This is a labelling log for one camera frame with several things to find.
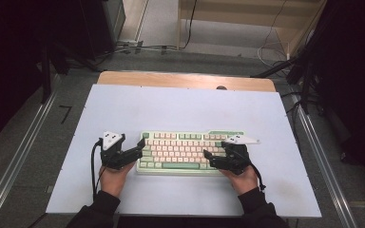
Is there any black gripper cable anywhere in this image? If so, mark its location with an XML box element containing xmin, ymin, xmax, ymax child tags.
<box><xmin>247</xmin><ymin>160</ymin><xmax>267</xmax><ymax>192</ymax></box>
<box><xmin>89</xmin><ymin>140</ymin><xmax>106</xmax><ymax>201</ymax></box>

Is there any person's right hand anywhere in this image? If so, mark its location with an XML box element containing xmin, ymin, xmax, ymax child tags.
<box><xmin>219</xmin><ymin>163</ymin><xmax>260</xmax><ymax>197</ymax></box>

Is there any aluminium floor rail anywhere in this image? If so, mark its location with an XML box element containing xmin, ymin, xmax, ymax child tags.
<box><xmin>288</xmin><ymin>93</ymin><xmax>359</xmax><ymax>228</ymax></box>
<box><xmin>0</xmin><ymin>90</ymin><xmax>59</xmax><ymax>228</ymax></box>

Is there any grey power strip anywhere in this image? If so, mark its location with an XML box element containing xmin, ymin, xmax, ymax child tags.
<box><xmin>116</xmin><ymin>38</ymin><xmax>144</xmax><ymax>49</ymax></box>

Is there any green and pink keyboard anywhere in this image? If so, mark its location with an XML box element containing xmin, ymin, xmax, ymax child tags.
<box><xmin>135</xmin><ymin>129</ymin><xmax>253</xmax><ymax>177</ymax></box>

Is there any white cable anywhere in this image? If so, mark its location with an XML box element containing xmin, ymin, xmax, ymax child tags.
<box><xmin>256</xmin><ymin>0</ymin><xmax>291</xmax><ymax>70</ymax></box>

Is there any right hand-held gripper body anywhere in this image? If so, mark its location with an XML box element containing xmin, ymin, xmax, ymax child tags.
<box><xmin>219</xmin><ymin>134</ymin><xmax>262</xmax><ymax>177</ymax></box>

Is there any person's dark lap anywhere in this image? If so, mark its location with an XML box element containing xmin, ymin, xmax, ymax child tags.
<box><xmin>116</xmin><ymin>216</ymin><xmax>252</xmax><ymax>228</ymax></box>

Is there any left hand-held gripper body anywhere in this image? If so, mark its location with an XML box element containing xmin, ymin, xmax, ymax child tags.
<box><xmin>99</xmin><ymin>130</ymin><xmax>144</xmax><ymax>171</ymax></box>

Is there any black cabinet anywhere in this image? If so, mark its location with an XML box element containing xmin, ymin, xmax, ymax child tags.
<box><xmin>78</xmin><ymin>0</ymin><xmax>127</xmax><ymax>62</ymax></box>

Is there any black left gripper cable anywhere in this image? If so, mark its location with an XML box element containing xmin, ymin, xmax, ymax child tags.
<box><xmin>89</xmin><ymin>140</ymin><xmax>106</xmax><ymax>201</ymax></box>

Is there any wooden table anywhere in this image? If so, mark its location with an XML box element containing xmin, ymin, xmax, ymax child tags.
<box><xmin>96</xmin><ymin>70</ymin><xmax>278</xmax><ymax>93</ymax></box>

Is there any person's left hand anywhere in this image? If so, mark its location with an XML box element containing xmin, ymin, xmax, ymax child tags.
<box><xmin>98</xmin><ymin>161</ymin><xmax>138</xmax><ymax>200</ymax></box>

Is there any black metal stand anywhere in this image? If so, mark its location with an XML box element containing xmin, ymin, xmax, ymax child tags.
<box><xmin>250</xmin><ymin>47</ymin><xmax>327</xmax><ymax>116</ymax></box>
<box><xmin>39</xmin><ymin>43</ymin><xmax>100</xmax><ymax>105</ymax></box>

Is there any white board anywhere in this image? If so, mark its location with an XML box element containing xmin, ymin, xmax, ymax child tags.
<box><xmin>45</xmin><ymin>83</ymin><xmax>323</xmax><ymax>219</ymax></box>

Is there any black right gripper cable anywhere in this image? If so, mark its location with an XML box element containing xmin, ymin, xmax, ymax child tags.
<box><xmin>247</xmin><ymin>160</ymin><xmax>267</xmax><ymax>192</ymax></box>

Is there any black hanging cable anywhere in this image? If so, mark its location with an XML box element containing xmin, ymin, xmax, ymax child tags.
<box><xmin>182</xmin><ymin>0</ymin><xmax>199</xmax><ymax>51</ymax></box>

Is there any light wooden shelf unit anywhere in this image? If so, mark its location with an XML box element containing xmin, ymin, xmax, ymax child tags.
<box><xmin>176</xmin><ymin>0</ymin><xmax>328</xmax><ymax>59</ymax></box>

